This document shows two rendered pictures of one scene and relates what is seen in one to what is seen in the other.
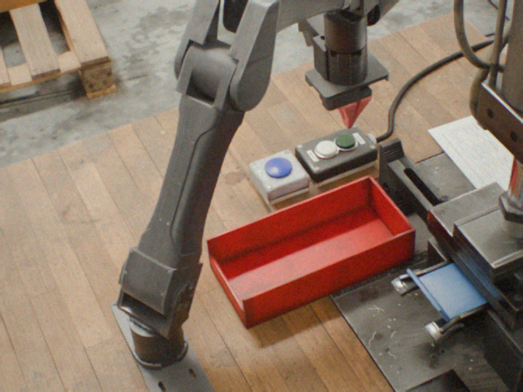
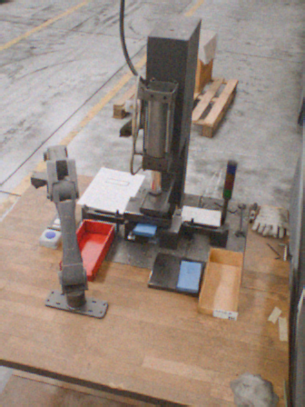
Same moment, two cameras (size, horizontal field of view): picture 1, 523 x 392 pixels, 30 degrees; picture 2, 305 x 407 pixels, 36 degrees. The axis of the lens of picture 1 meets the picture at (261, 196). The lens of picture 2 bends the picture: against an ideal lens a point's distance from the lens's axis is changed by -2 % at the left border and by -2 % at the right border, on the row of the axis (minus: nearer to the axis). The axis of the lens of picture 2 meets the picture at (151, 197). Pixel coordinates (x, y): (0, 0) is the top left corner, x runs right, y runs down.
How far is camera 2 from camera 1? 0.89 m
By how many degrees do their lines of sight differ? 43
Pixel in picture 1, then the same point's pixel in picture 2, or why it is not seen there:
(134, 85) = not seen: outside the picture
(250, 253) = not seen: hidden behind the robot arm
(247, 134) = (22, 234)
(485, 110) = (146, 163)
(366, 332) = (124, 261)
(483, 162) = (102, 203)
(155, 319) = (79, 287)
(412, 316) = (131, 250)
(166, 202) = (68, 242)
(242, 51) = (73, 177)
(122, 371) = (71, 317)
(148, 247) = (68, 262)
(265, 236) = not seen: hidden behind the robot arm
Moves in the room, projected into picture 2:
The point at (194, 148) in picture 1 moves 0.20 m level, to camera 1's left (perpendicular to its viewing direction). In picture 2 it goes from (70, 218) to (21, 253)
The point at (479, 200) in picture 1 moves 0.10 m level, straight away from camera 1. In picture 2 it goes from (132, 202) to (117, 189)
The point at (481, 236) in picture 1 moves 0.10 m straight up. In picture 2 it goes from (150, 206) to (152, 183)
